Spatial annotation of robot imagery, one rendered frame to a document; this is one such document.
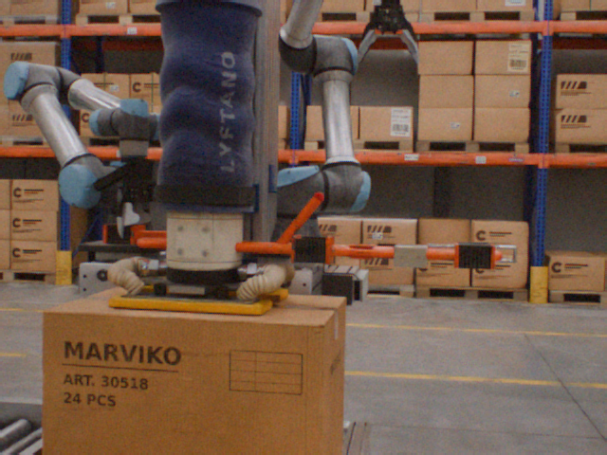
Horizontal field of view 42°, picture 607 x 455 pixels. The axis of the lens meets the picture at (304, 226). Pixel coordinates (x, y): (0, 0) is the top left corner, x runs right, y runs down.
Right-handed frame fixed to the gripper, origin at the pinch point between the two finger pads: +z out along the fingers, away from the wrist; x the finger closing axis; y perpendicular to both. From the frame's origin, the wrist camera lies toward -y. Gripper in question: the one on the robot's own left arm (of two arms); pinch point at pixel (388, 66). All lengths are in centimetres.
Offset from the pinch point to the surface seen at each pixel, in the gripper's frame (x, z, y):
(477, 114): 74, -51, -679
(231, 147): -32, 23, 34
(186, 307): -39, 57, 42
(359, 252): -4, 45, 32
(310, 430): -12, 79, 48
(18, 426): -98, 97, 3
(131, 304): -52, 56, 42
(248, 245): -29, 44, 31
